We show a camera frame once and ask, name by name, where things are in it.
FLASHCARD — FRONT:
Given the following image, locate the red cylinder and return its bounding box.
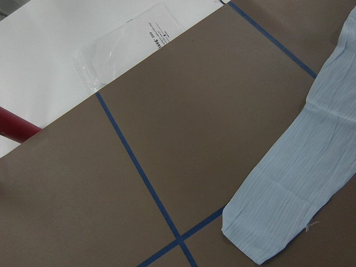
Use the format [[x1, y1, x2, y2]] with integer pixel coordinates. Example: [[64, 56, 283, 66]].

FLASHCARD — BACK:
[[0, 107, 42, 144]]

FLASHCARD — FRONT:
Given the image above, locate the light blue button shirt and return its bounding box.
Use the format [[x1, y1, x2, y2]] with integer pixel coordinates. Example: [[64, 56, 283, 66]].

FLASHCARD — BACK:
[[221, 11, 355, 264]]

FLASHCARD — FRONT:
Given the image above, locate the clear plastic zip bag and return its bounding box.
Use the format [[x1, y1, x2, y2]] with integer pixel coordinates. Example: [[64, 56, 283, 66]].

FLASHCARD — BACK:
[[73, 2, 184, 96]]

